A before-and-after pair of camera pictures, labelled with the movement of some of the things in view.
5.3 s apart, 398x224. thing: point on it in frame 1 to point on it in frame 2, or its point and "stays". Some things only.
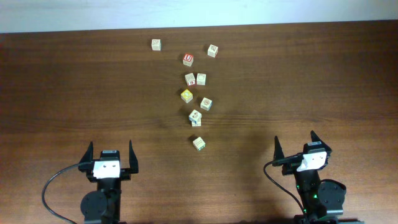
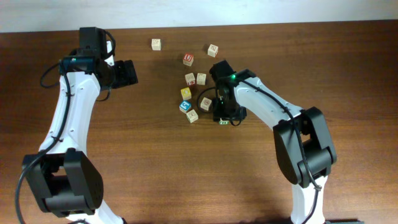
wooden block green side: x=199 y=144 to x=224 y=122
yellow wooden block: x=186 y=96 stays
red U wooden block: x=188 y=60 stays
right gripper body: x=290 y=168 to x=222 y=109
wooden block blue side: x=206 y=104 stays
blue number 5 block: x=196 y=122 to x=185 y=106
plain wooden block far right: x=212 y=50 stays
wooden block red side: x=190 y=79 stays
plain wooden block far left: x=156 y=44 stays
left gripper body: x=86 y=167 to x=122 y=75
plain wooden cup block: x=201 y=79 stays
